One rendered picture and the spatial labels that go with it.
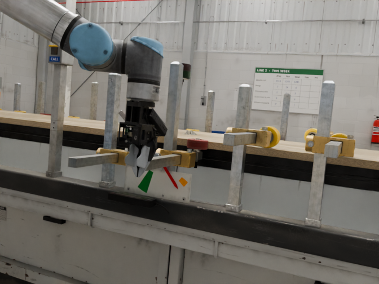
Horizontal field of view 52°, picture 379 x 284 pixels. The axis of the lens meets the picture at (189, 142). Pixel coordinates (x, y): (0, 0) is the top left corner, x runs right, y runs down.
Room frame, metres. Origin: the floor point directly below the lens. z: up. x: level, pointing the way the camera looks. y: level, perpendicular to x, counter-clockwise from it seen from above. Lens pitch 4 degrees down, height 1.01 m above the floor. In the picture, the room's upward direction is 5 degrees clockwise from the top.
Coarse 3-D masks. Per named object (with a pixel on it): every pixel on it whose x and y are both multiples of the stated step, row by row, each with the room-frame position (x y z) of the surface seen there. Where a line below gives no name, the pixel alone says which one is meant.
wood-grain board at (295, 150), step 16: (0, 112) 2.47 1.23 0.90; (16, 112) 2.71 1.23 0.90; (64, 128) 1.78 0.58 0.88; (80, 128) 1.74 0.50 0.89; (96, 128) 1.71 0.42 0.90; (208, 144) 1.50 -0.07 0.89; (288, 144) 1.76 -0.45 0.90; (304, 144) 1.87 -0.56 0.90; (304, 160) 1.36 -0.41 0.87; (336, 160) 1.32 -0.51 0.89; (352, 160) 1.30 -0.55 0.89; (368, 160) 1.28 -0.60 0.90
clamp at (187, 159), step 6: (156, 150) 1.34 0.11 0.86; (162, 150) 1.33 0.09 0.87; (168, 150) 1.32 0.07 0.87; (174, 150) 1.33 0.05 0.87; (180, 150) 1.35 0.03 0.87; (180, 156) 1.30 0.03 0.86; (186, 156) 1.29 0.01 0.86; (192, 156) 1.30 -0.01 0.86; (180, 162) 1.30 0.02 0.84; (186, 162) 1.29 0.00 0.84; (192, 162) 1.31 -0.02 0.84
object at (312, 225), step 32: (32, 192) 1.53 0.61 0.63; (64, 192) 1.47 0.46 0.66; (96, 192) 1.41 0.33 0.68; (128, 192) 1.37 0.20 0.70; (192, 224) 1.26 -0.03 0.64; (224, 224) 1.21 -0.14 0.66; (256, 224) 1.17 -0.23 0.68; (288, 224) 1.14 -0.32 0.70; (320, 224) 1.13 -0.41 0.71; (352, 256) 1.06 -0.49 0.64
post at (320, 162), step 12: (324, 84) 1.14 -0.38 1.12; (324, 96) 1.13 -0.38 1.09; (324, 108) 1.13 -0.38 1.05; (324, 120) 1.13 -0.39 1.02; (324, 132) 1.13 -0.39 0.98; (312, 168) 1.14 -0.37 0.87; (324, 168) 1.13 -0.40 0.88; (312, 180) 1.14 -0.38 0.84; (312, 192) 1.14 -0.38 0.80; (312, 204) 1.13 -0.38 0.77; (312, 216) 1.13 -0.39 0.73
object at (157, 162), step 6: (162, 156) 1.22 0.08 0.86; (168, 156) 1.23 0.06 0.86; (174, 156) 1.25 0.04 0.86; (198, 156) 1.44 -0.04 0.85; (150, 162) 1.10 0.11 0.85; (156, 162) 1.14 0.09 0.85; (162, 162) 1.18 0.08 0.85; (168, 162) 1.21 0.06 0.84; (174, 162) 1.26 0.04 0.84; (150, 168) 1.11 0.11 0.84
